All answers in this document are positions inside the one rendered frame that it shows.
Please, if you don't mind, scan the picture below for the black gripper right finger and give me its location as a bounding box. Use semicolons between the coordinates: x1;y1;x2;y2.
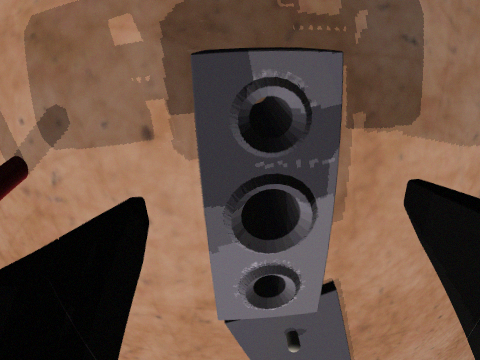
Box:
404;180;480;360

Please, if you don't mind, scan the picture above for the dark grey base plate with two pins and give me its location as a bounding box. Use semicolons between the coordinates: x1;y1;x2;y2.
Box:
224;281;351;360

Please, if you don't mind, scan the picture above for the dark grey plate with three round holes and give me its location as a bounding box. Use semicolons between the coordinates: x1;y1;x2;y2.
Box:
191;47;344;320

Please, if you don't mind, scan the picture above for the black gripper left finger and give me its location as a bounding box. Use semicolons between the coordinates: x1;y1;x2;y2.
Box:
0;196;149;360

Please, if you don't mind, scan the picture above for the red peg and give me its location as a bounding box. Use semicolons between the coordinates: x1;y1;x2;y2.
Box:
0;156;28;201

